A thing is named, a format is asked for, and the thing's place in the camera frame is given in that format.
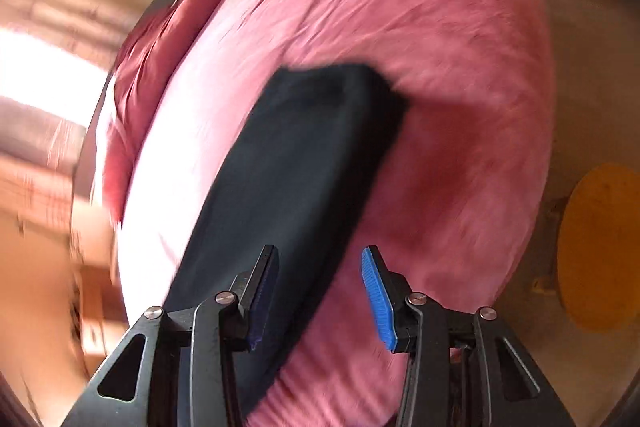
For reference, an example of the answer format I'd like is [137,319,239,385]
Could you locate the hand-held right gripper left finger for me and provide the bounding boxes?
[62,244,280,427]

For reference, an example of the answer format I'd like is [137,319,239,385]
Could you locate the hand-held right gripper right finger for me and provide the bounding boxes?
[361,246,576,427]

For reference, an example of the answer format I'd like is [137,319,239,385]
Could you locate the black pants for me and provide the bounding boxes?
[162,64,411,418]

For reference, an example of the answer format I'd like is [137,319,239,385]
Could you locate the yellow round stool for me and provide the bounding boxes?
[557,163,640,334]

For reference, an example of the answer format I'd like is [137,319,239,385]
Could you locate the red duvet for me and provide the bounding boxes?
[102,0,272,224]

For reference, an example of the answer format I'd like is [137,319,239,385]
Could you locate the bed with pink sheet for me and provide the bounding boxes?
[120,0,559,427]

